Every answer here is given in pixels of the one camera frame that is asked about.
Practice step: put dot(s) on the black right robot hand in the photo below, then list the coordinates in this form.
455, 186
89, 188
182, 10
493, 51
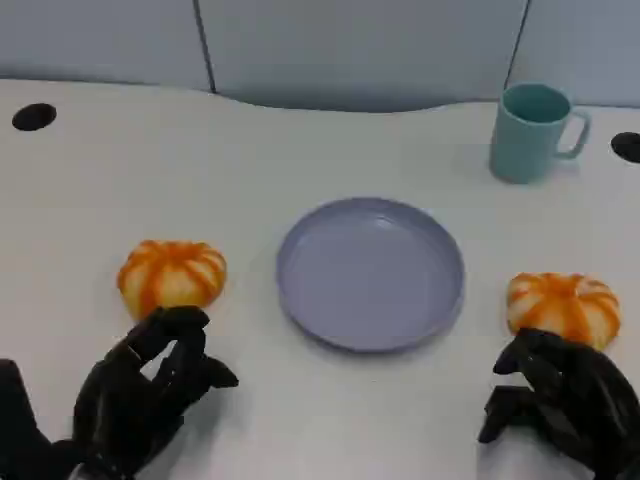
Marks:
585, 400

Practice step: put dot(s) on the lilac plate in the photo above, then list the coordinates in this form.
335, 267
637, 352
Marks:
370, 280

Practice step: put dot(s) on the pale green mug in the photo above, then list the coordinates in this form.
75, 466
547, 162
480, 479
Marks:
520, 150

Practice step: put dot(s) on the orange and white toy bread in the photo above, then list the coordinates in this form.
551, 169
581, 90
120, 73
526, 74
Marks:
170, 275
560, 305

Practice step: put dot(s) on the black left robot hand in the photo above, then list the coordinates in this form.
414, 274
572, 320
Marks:
110, 400

